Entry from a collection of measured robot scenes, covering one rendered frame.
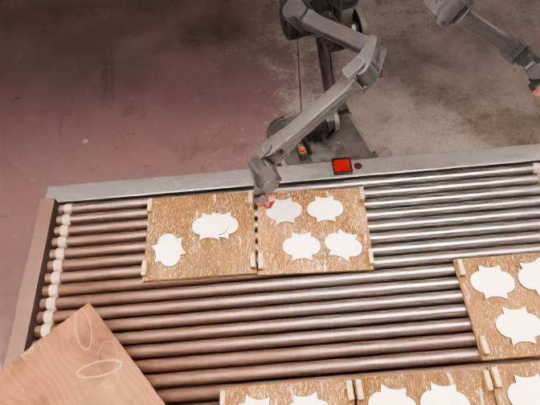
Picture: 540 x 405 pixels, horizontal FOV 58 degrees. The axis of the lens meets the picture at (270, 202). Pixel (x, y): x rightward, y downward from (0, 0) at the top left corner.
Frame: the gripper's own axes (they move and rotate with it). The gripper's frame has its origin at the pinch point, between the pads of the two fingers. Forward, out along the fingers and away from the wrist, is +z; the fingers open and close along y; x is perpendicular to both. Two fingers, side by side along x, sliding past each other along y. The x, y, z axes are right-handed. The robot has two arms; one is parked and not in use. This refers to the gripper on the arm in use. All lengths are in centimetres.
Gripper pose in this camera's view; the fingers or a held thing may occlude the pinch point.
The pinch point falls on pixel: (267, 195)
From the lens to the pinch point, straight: 177.6
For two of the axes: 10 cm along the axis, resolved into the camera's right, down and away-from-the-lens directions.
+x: -9.8, 1.6, 1.3
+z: 2.0, 5.4, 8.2
